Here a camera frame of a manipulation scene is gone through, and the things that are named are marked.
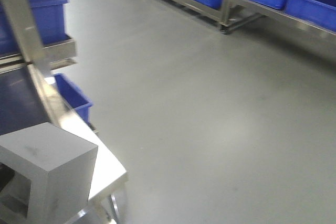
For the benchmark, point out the blue plastic bin right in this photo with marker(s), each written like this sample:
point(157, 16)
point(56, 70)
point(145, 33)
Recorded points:
point(49, 18)

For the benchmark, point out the blue bin under table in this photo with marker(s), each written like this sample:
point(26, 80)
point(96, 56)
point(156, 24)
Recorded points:
point(74, 96)

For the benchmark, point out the gray hollow foam base block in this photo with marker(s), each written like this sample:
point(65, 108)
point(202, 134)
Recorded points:
point(53, 173)

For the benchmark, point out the distant steel shelving rack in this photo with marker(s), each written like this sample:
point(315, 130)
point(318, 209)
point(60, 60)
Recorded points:
point(316, 17)

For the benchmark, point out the stainless steel shelf rack frame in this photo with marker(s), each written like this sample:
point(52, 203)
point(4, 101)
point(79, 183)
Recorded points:
point(23, 25)

